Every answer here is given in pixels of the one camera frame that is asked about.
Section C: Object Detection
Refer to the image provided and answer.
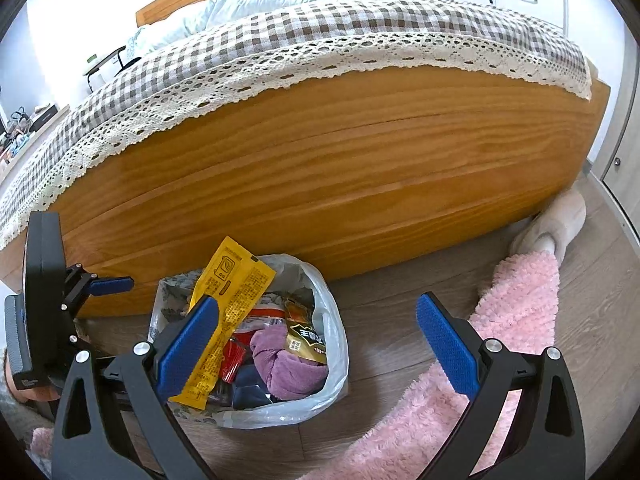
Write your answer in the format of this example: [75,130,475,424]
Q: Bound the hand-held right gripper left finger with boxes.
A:
[51,295,222,480]

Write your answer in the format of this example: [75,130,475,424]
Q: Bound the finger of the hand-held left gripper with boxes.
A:
[62,262,135,311]

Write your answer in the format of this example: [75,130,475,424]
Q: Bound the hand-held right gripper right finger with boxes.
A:
[415,292,586,480]

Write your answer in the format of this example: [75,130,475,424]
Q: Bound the small red snack packet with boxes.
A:
[219,337,252,385]

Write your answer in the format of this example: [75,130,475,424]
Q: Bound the red white snack bag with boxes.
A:
[234,294,287,337]

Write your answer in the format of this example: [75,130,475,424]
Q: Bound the yellow snack packet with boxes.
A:
[167,236,277,411]

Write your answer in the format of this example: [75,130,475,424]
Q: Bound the purple cloth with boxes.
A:
[249,327,329,402]

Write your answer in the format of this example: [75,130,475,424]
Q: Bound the dark gold snack packet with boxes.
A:
[285,321,329,366]

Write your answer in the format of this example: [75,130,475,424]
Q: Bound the trash bin with white bag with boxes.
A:
[149,254,350,431]

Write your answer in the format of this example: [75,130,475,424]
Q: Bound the person's left hand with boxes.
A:
[1,352,56,405]

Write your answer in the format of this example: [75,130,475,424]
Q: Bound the pink fluffy rug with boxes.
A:
[320,250,561,480]

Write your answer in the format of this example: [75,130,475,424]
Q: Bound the person's left leg pink trousers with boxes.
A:
[29,426,57,455]

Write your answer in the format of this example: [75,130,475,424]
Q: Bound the beige slipper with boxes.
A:
[509,189,588,267]

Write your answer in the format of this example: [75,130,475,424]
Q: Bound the black flat box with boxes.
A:
[29,104,60,127]

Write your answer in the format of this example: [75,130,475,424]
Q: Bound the wooden headboard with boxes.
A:
[0,0,613,320]

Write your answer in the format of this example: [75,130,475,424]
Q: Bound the black bedside rack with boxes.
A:
[82,44,147,95]

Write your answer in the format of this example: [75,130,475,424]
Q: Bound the white cabinet door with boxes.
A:
[600,87,640,203]

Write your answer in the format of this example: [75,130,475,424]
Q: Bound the light blue duvet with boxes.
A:
[121,0,388,64]

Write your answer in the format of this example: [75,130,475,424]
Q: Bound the checked bedspread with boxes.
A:
[0,0,594,252]

